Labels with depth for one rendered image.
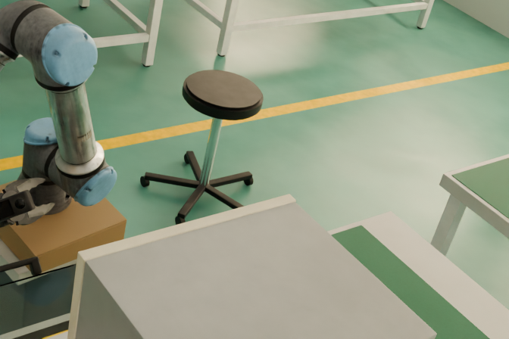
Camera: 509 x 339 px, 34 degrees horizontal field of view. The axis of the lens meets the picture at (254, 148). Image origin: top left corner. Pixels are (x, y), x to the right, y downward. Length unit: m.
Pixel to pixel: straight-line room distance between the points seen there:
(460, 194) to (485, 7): 3.90
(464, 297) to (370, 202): 1.69
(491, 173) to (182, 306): 1.95
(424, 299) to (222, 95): 1.43
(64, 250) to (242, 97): 1.50
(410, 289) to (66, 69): 1.16
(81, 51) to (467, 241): 2.67
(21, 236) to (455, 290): 1.19
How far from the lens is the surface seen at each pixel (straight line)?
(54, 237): 2.16
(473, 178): 3.00
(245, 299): 1.32
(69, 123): 1.90
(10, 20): 1.81
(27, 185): 2.02
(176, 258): 1.37
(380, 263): 2.44
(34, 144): 2.11
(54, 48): 1.72
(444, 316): 2.35
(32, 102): 4.30
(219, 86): 3.51
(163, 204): 3.70
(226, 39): 5.00
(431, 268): 2.50
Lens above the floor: 2.19
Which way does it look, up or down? 31 degrees down
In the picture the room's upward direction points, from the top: 14 degrees clockwise
